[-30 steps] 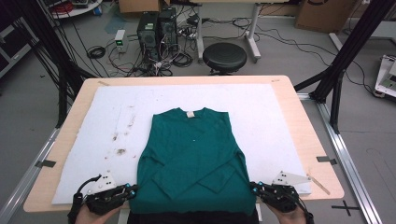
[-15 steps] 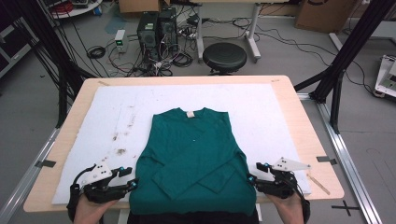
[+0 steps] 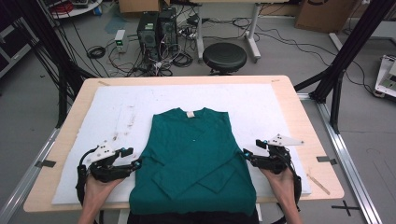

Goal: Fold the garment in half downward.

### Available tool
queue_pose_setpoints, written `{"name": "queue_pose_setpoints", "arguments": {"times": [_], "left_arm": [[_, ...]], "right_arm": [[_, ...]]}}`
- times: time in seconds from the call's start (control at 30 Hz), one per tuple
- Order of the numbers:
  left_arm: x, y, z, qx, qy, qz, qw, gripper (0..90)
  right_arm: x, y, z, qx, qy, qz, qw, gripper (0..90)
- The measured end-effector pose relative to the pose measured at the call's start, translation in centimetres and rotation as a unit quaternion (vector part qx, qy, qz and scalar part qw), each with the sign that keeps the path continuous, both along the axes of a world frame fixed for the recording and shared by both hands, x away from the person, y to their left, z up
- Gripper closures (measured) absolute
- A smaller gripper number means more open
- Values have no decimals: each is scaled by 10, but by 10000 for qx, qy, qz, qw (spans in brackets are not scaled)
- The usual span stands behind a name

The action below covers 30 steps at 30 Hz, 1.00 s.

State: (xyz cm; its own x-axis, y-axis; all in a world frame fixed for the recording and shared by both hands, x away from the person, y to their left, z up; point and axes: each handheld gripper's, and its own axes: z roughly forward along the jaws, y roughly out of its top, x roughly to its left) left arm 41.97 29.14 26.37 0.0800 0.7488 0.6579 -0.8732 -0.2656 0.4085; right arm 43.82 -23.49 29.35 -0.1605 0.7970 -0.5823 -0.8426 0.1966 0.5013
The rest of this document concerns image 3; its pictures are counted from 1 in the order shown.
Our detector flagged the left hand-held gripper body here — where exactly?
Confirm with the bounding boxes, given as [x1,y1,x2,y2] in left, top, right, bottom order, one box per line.
[88,139,134,184]

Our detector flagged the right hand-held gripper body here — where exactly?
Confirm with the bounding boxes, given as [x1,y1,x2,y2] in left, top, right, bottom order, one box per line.
[251,133,304,175]

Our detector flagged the green t-shirt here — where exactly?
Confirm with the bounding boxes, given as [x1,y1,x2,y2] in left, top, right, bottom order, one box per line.
[129,106,258,217]

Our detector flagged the person's right hand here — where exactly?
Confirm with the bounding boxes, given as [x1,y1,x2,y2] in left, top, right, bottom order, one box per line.
[260,169,296,203]

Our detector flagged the person's left hand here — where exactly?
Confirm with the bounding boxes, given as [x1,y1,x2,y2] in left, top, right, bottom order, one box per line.
[84,175,125,204]

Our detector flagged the black tape piece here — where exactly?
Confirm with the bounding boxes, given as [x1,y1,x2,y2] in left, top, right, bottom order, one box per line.
[34,159,57,169]
[316,155,338,166]

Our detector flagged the thin wooden stick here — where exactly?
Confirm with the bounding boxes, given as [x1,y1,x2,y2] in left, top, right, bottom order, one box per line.
[306,173,332,196]

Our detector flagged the person's dark trousers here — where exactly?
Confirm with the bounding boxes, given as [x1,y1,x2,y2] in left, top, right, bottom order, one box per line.
[127,209,260,224]

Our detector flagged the white foam mat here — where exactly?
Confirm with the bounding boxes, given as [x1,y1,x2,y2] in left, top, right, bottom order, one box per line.
[50,83,312,205]

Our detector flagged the black tape cross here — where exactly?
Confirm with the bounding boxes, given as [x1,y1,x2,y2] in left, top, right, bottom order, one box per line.
[331,200,361,217]

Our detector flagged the black round stool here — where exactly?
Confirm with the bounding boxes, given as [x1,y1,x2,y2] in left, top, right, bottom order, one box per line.
[202,41,248,77]

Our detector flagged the small white device green light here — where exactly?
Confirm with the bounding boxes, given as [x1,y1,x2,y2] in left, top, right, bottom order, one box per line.
[114,29,127,53]

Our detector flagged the black computer tower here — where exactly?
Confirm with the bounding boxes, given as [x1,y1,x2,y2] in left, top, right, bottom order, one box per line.
[158,7,179,52]
[136,11,161,61]

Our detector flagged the white machine part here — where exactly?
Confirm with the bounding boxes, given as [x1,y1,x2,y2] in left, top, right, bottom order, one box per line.
[373,54,396,101]

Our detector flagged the large cardboard box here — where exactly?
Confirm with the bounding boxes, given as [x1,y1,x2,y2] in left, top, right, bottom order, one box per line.
[294,0,359,35]

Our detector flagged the round white table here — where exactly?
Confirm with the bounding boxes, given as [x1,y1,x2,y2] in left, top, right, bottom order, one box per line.
[46,0,104,20]

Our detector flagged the small cardboard box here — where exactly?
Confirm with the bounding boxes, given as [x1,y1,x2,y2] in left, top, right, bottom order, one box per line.
[118,0,171,14]

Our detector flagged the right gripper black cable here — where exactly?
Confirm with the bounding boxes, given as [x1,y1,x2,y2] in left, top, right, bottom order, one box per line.
[279,148,303,213]

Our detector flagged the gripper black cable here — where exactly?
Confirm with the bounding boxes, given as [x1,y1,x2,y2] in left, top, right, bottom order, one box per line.
[279,148,303,213]
[76,147,98,207]

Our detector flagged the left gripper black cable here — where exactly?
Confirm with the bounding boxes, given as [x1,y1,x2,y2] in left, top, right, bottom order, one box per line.
[76,147,98,207]

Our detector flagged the aluminium rail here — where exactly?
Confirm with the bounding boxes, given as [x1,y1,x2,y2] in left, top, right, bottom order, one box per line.
[0,127,61,224]
[297,91,384,224]

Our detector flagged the tangle of floor cables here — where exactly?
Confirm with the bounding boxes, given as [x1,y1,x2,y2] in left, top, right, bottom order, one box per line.
[106,40,194,77]

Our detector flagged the coiled black cable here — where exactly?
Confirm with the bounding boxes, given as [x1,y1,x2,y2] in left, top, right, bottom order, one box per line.
[86,45,106,60]

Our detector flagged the long black floor cable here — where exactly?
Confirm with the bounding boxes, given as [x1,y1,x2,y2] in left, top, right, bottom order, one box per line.
[202,17,375,94]

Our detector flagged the white desk frame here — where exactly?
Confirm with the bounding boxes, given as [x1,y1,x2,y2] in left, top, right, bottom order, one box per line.
[190,0,292,63]

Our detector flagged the black metal frame post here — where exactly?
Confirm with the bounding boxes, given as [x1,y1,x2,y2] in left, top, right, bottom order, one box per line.
[293,0,396,134]
[8,0,97,129]

